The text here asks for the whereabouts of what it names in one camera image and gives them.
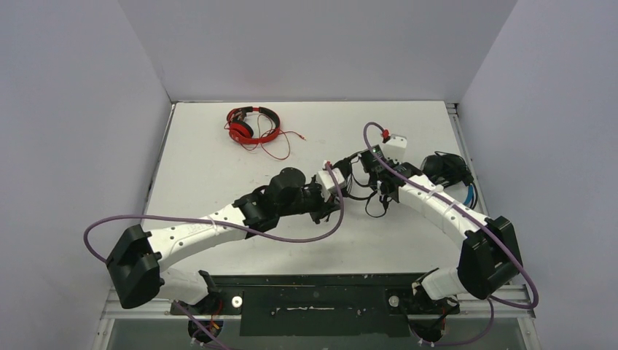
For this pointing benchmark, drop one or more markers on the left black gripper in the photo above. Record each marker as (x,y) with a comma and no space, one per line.
(324,208)

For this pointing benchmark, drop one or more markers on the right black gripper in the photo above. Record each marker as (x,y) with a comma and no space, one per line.
(381,181)

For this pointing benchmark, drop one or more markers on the small black headphones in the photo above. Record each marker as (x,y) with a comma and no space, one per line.
(346,167)

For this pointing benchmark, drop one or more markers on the large black blue headphones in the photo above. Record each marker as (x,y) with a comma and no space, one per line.
(448,169)

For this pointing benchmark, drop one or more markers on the red headphones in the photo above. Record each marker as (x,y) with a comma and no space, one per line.
(253,127)

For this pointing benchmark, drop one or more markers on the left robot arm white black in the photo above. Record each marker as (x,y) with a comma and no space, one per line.
(141,262)

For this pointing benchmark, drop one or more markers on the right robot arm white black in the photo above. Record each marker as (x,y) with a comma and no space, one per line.
(489,251)

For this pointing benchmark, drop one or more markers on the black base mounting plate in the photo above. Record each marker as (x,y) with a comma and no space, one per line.
(317,305)

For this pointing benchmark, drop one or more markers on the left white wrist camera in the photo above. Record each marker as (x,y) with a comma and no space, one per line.
(330,181)

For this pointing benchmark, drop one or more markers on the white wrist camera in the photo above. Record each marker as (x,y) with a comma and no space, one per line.
(393,146)
(330,181)

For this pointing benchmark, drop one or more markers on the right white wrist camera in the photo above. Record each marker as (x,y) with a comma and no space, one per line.
(393,146)

